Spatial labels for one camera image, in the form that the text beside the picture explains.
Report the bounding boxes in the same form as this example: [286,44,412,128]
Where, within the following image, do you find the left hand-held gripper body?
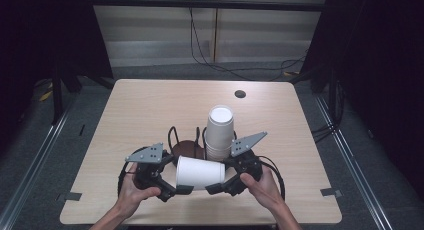
[124,142,177,203]

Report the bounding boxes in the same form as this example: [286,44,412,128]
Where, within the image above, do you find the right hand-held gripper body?
[222,131,269,197]

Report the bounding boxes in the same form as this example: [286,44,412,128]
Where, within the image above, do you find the brown wire cup holder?
[167,125,239,166]

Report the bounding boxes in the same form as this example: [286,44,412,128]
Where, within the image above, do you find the single white paper cup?
[175,155,227,191]

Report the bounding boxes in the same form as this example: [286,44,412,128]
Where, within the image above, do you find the stack of white paper cups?
[203,104,235,163]

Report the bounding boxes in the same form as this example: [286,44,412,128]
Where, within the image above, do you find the person's left hand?
[116,162,162,218]

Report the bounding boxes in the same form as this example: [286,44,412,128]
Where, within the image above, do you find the person's right hand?
[239,165,285,214]

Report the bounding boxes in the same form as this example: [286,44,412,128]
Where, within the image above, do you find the grey tape strip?
[320,187,343,198]
[64,191,83,202]

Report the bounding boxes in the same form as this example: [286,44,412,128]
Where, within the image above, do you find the black metal stand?
[50,66,65,126]

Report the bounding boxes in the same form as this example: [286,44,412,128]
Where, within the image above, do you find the yellow floor object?
[38,89,54,103]

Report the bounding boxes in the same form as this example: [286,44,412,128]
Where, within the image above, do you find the black horizontal metal bar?
[89,0,328,13]

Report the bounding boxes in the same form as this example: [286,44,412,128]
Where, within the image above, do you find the black curtain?
[0,0,114,158]
[301,0,424,201]

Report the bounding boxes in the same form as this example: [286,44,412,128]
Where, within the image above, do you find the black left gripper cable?
[116,145,149,199]

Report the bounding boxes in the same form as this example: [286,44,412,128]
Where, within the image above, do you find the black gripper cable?
[116,145,149,199]
[255,155,287,202]

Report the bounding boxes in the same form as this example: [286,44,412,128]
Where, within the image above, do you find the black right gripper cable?
[255,155,287,202]

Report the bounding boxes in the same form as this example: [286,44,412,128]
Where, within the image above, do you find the black cable bundle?
[310,79,344,144]

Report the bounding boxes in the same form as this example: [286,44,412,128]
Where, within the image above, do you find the black floor cable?
[188,7,308,82]

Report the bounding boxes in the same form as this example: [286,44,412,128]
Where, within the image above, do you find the metal floor rail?
[314,95,396,230]
[0,99,76,230]

